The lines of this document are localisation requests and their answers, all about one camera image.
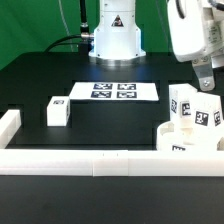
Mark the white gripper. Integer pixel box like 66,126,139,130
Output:
167,0,224,91

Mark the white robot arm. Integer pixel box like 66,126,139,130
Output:
89,0,224,91

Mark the white paper marker sheet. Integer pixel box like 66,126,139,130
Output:
69,82,159,101

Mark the white U-shaped fence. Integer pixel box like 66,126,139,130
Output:
0,110,224,177

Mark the black cable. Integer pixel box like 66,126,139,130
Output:
44,0,96,54

